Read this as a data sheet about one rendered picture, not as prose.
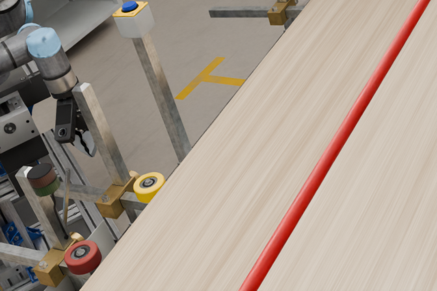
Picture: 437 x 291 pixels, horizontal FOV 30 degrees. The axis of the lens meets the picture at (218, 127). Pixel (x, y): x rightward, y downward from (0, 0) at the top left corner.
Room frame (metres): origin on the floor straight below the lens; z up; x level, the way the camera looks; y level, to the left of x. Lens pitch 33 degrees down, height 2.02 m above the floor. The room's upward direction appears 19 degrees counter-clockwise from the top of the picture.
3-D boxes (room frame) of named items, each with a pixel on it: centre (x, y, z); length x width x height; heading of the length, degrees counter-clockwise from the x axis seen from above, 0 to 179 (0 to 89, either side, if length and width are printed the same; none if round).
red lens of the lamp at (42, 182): (1.51, 0.40, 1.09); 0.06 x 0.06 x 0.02
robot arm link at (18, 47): (1.89, 0.38, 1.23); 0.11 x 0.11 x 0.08; 19
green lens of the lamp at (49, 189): (1.51, 0.40, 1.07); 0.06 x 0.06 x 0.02
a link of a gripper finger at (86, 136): (1.80, 0.32, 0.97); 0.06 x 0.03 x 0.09; 161
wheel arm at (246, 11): (2.51, -0.28, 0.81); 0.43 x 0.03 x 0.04; 51
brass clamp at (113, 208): (1.71, 0.30, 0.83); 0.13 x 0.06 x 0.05; 141
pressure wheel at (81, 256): (1.44, 0.39, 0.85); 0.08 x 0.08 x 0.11
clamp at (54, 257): (1.52, 0.45, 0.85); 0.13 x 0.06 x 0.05; 141
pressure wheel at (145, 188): (1.61, 0.21, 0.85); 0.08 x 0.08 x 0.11
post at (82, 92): (1.73, 0.28, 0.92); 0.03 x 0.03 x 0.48; 51
